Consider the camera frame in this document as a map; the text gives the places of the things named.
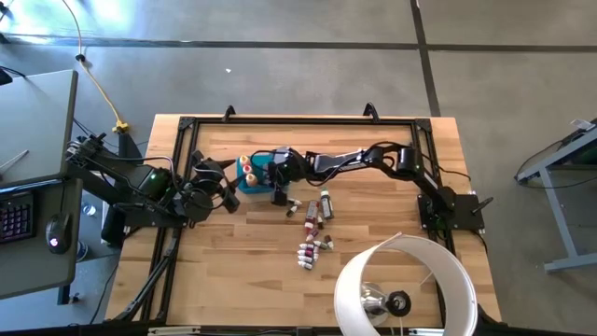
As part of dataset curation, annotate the large maroon colouring bottle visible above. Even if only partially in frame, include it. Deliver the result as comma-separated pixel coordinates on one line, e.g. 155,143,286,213
304,199,320,234

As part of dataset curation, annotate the black aluminium table frame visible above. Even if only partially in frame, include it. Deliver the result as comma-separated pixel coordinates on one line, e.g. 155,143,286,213
138,115,457,328

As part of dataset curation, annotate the black computer mouse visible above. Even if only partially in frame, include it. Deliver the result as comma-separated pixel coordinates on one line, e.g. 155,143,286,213
45,212,74,256

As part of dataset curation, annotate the black diagonal support strut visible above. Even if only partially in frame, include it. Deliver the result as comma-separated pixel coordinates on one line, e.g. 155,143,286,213
113,228,181,324

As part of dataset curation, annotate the grey desk top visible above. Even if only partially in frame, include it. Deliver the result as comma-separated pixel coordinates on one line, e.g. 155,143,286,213
0,69,79,190

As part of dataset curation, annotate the teal plastic bin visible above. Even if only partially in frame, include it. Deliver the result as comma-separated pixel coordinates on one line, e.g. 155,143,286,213
235,153,290,196

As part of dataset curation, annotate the grey metal table frame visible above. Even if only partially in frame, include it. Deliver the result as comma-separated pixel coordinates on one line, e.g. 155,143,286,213
514,119,597,274

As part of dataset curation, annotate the dark grey keyboard desk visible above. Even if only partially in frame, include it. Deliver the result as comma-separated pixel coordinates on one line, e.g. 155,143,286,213
0,178,84,301

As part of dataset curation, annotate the yellow power cable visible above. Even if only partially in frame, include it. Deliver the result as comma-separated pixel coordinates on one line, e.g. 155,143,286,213
60,0,131,135

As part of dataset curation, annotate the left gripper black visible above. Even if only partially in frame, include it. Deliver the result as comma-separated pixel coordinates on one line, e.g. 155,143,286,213
188,148,242,215

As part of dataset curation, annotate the large green colouring bottle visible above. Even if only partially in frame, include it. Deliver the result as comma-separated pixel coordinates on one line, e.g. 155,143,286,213
319,187,335,221

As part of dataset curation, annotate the black keyboard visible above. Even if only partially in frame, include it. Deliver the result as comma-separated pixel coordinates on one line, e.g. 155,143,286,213
0,189,37,245

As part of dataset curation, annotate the black stand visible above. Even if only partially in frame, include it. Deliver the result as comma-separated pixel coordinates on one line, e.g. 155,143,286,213
100,133,146,247

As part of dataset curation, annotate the black floor cable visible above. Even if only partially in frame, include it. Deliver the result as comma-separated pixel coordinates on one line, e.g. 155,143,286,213
72,117,149,156

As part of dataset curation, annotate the white round lampshade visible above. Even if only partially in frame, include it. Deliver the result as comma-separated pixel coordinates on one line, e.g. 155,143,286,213
332,231,479,336

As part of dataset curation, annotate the grey stick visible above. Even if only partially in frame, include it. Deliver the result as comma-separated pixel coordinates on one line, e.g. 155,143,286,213
0,148,31,172

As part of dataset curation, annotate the chrome lamp base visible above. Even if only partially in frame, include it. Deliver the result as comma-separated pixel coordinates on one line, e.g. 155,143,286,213
359,284,391,328

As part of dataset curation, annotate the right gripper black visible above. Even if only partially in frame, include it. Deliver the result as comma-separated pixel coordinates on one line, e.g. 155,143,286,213
260,147,310,206

